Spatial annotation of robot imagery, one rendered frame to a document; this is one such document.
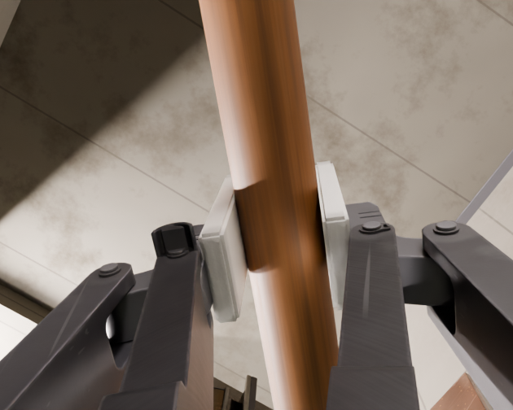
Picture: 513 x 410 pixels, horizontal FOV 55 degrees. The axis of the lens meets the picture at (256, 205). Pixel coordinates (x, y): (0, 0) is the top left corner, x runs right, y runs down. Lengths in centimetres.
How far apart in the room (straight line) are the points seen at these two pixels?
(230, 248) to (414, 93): 384
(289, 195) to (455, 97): 392
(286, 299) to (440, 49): 386
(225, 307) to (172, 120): 380
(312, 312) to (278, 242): 3
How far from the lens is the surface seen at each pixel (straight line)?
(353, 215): 16
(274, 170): 16
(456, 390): 245
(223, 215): 16
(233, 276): 15
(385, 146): 398
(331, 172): 19
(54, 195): 438
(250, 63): 16
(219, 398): 211
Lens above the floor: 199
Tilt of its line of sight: 7 degrees down
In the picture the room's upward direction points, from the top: 59 degrees counter-clockwise
